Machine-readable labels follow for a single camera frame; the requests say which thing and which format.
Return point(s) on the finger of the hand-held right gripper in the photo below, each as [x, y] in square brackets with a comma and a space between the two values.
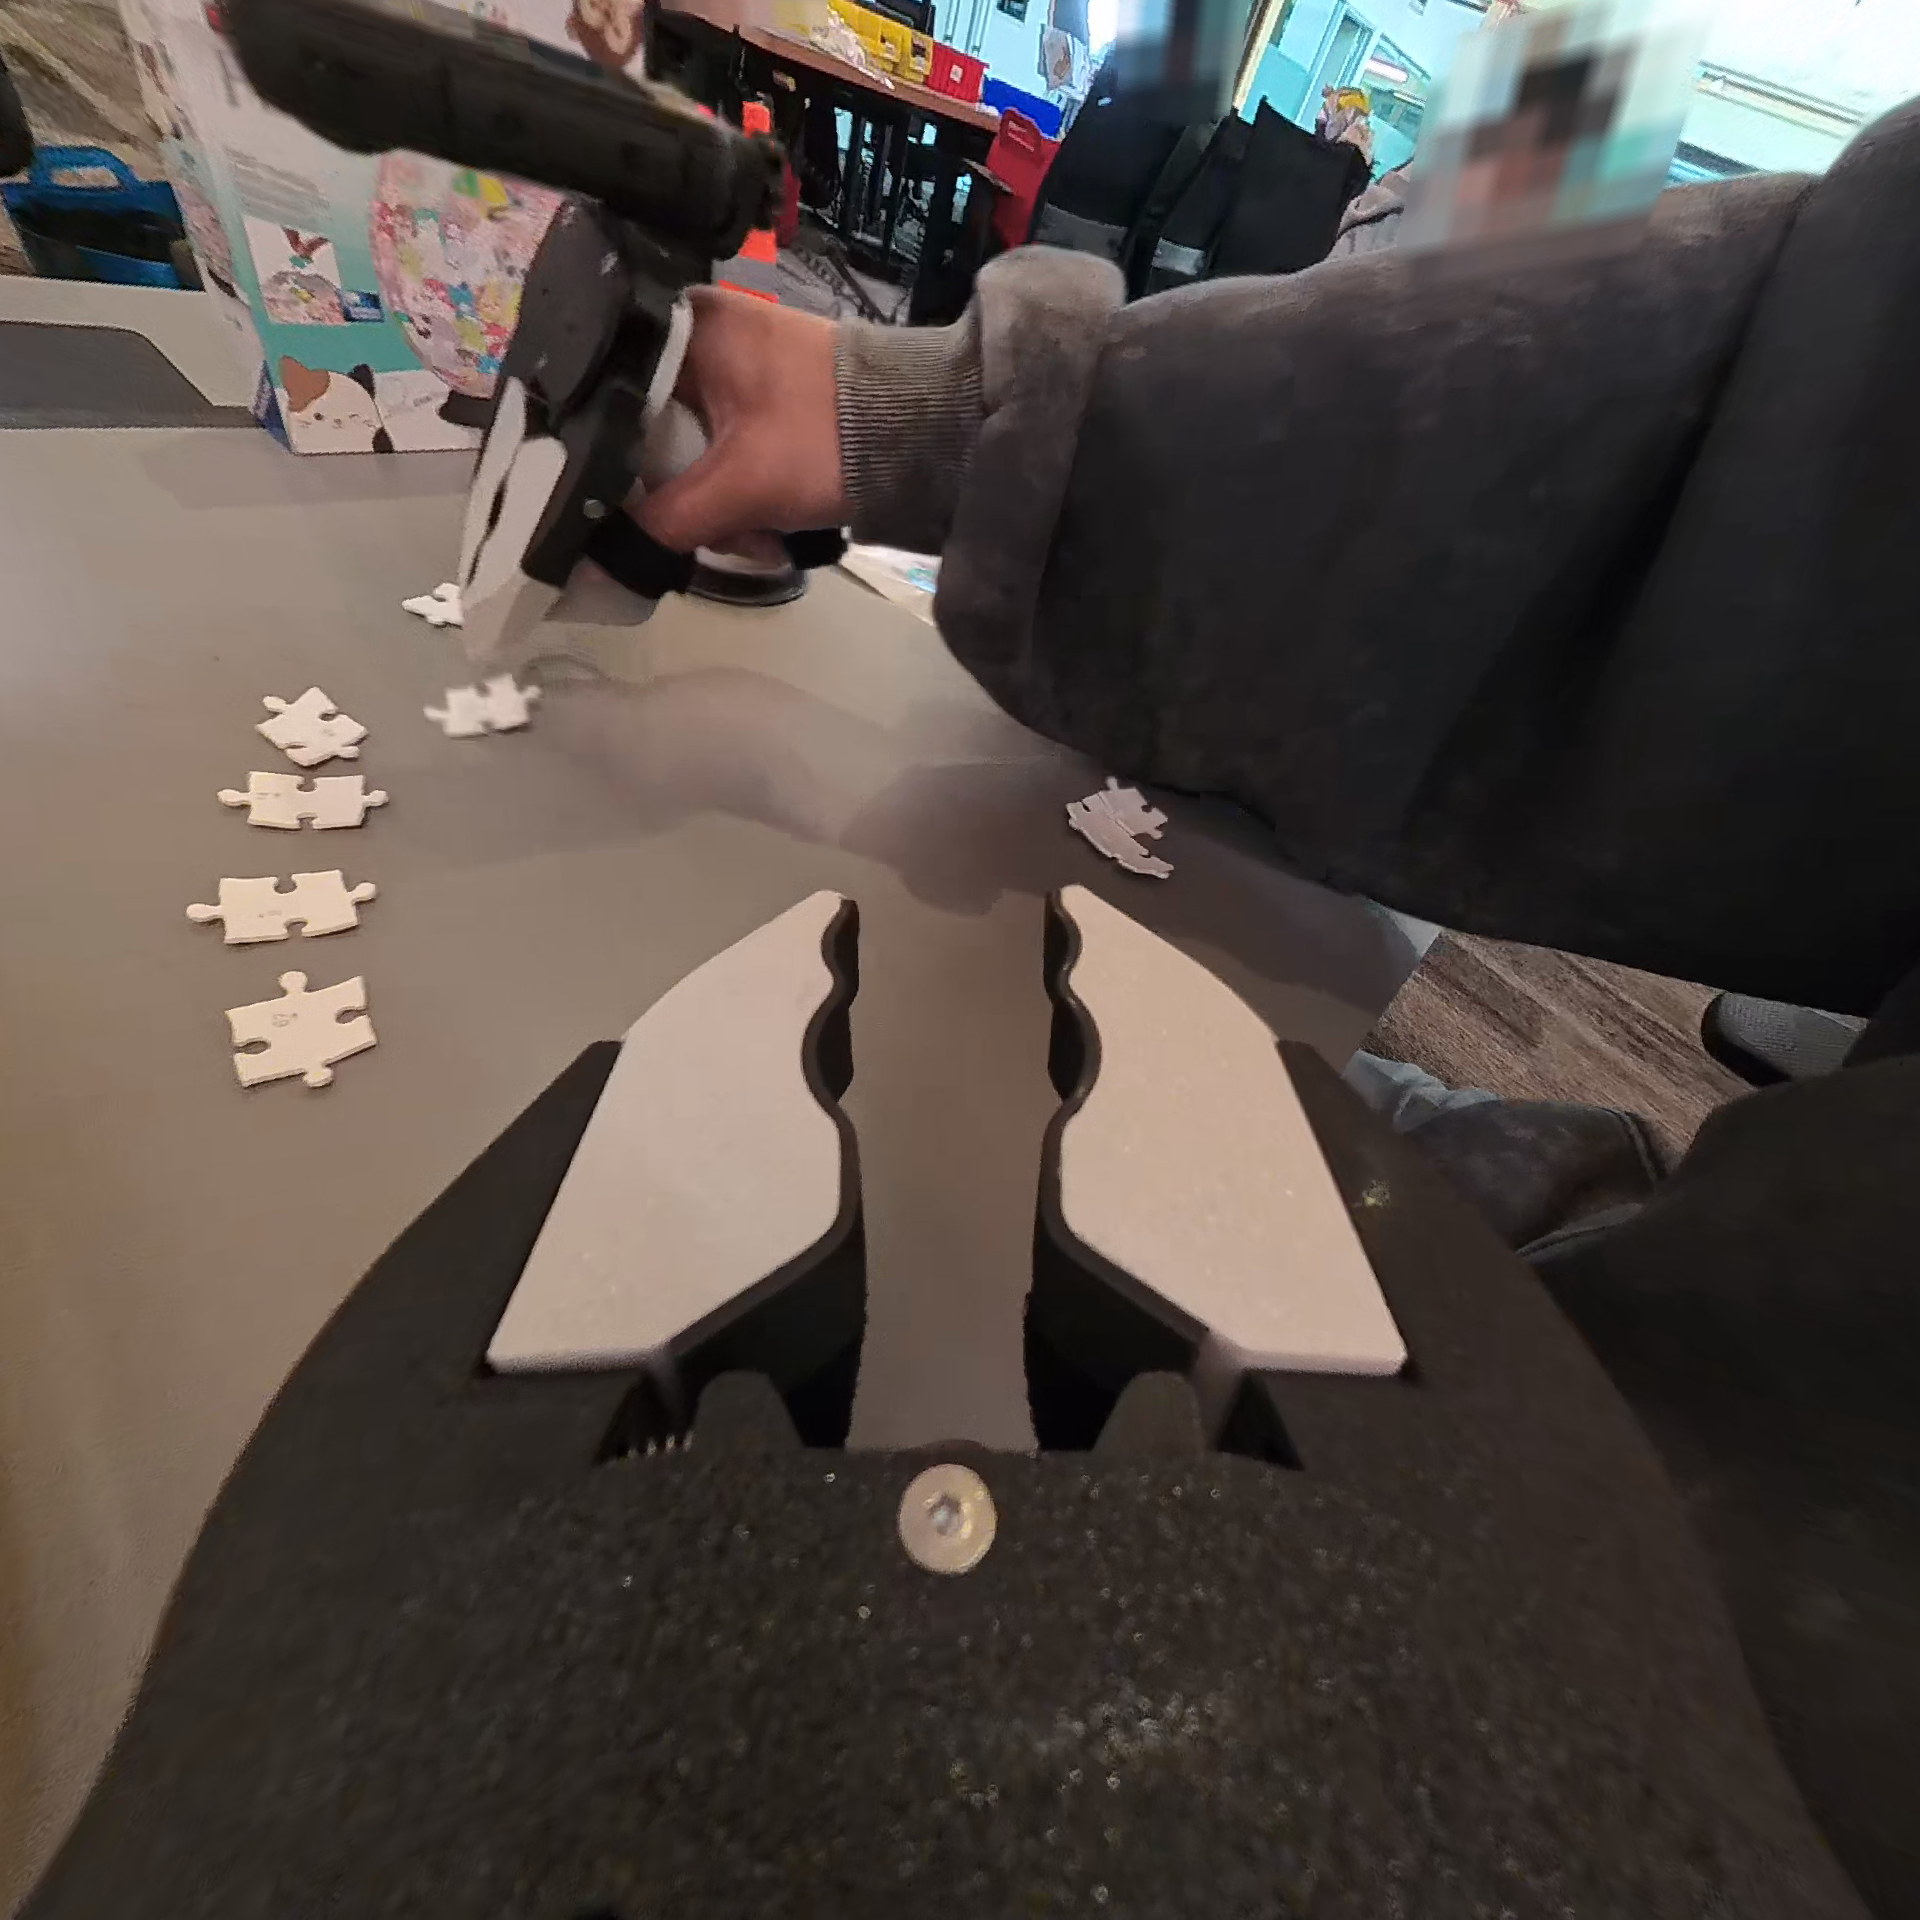
[477, 511]
[518, 586]

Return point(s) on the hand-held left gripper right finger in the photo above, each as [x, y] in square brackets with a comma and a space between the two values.
[1223, 1185]

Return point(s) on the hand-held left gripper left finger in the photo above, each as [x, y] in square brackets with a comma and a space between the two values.
[676, 1185]

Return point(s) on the person's right forearm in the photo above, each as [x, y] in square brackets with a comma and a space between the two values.
[1350, 523]

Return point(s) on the colourful puzzle ball box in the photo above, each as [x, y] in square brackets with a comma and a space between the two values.
[300, 271]

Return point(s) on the person's right hand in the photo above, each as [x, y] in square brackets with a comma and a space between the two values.
[764, 422]

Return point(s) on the person's jeans leg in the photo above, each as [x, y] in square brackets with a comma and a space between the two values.
[1396, 1088]

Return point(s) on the black round stand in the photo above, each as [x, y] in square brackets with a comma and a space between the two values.
[751, 586]

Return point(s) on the wooden workbench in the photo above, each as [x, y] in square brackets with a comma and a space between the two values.
[841, 66]

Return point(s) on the red plastic crate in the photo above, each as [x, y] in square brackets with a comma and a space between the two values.
[1020, 166]

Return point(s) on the blue plastic basket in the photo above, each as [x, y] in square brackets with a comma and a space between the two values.
[107, 224]

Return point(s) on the black office chair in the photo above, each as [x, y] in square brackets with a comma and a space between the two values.
[1202, 194]

